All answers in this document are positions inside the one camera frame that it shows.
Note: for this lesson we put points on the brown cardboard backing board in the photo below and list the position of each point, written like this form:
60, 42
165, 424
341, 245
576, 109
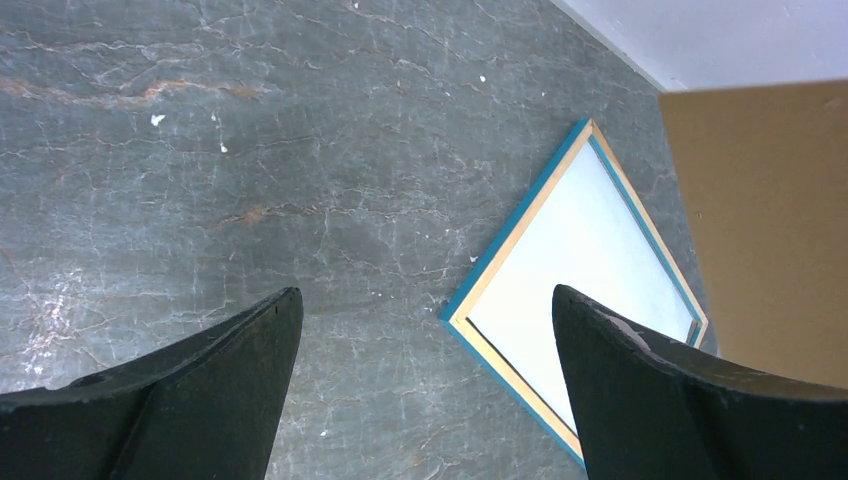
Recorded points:
763, 175

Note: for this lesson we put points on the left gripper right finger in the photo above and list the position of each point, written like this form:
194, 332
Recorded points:
647, 406

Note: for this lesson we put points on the wooden picture frame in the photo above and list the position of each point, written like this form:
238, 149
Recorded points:
456, 314

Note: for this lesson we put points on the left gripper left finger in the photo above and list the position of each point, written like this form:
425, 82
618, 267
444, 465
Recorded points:
205, 407

